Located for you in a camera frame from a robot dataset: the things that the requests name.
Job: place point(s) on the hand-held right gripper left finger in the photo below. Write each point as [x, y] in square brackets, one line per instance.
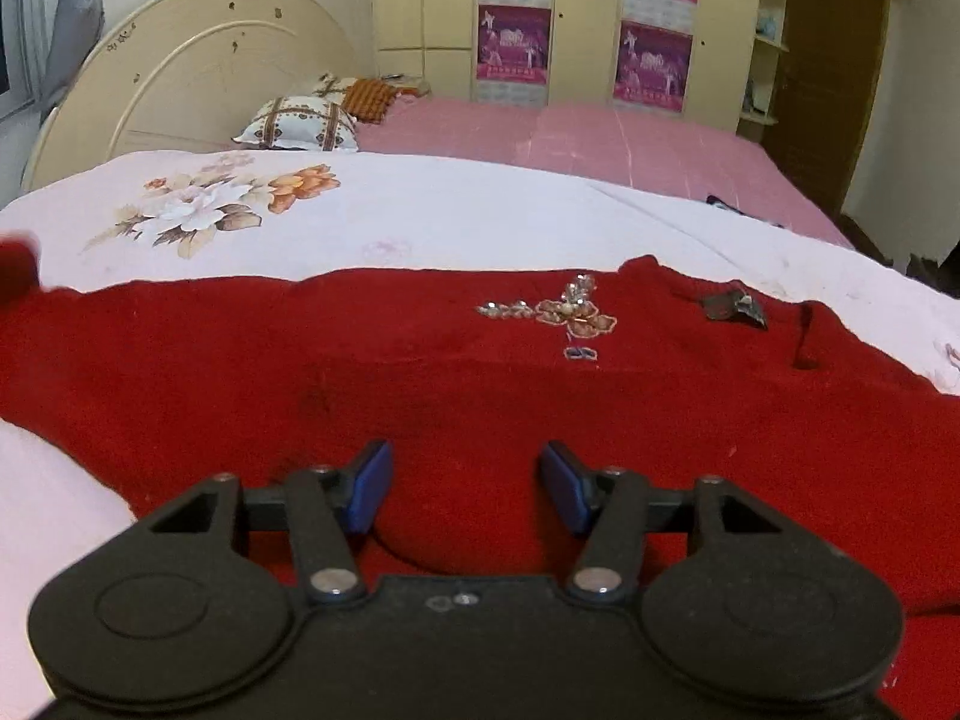
[371, 486]

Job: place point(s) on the red knit sweater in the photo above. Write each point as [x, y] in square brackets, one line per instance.
[300, 360]

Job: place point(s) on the grey curtain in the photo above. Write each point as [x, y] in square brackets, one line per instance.
[79, 15]

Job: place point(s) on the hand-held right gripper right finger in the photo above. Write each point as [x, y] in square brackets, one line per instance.
[562, 487]

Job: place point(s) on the pink bed sheet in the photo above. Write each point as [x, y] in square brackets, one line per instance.
[600, 150]

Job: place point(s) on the orange checked cushion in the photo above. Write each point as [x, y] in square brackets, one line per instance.
[367, 99]

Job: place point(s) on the brown wooden door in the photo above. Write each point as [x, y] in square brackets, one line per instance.
[832, 75]

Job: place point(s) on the small patterned white pillow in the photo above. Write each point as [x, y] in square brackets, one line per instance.
[330, 85]

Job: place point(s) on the large patterned white pillow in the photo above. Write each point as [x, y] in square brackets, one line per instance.
[296, 124]

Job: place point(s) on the cream wardrobe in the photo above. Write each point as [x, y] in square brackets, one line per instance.
[585, 30]

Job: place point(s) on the floral white quilt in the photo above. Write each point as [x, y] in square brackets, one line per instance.
[450, 217]

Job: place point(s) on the cream corner shelf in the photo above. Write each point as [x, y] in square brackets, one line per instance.
[769, 52]

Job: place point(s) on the cream wooden headboard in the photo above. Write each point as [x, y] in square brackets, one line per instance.
[195, 60]

